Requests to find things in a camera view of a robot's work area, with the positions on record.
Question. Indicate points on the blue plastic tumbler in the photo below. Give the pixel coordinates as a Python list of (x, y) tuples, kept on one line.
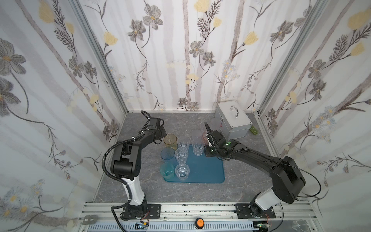
[(167, 154)]

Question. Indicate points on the frosted clear cup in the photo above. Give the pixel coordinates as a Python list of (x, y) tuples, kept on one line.
[(197, 136)]

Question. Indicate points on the green small object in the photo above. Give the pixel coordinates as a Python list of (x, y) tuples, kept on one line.
[(253, 130)]

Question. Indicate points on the yellow plastic tumbler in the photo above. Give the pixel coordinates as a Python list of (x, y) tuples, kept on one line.
[(170, 141)]

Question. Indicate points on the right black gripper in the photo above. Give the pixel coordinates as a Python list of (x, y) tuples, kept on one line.
[(213, 137)]

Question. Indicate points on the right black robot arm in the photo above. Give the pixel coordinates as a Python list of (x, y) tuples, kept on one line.
[(287, 178)]

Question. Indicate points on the clear faceted glass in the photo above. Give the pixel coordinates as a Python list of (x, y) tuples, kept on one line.
[(198, 148), (181, 155), (183, 142), (182, 171)]

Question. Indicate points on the teal plastic tray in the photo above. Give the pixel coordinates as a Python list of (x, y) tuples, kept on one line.
[(203, 169)]

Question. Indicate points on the silver aluminium case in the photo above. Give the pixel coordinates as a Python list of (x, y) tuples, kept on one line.
[(234, 122)]

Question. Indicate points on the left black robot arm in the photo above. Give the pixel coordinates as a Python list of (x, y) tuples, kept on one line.
[(122, 162)]

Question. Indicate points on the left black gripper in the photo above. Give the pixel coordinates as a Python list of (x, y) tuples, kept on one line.
[(158, 132)]

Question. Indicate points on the aluminium mounting rail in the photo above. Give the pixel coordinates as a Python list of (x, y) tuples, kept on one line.
[(218, 217)]

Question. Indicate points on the orange emergency button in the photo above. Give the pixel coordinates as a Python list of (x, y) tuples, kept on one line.
[(199, 223)]

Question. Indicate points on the pink plastic cup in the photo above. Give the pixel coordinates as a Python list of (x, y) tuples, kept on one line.
[(204, 138)]

